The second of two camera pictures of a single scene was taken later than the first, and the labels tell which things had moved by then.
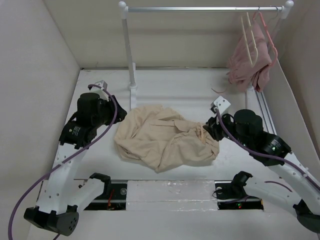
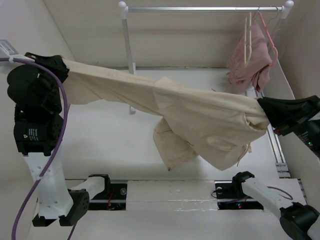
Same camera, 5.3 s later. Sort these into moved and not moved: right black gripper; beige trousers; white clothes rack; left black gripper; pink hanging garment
Moved: left black gripper; right black gripper; beige trousers
Not moved: white clothes rack; pink hanging garment
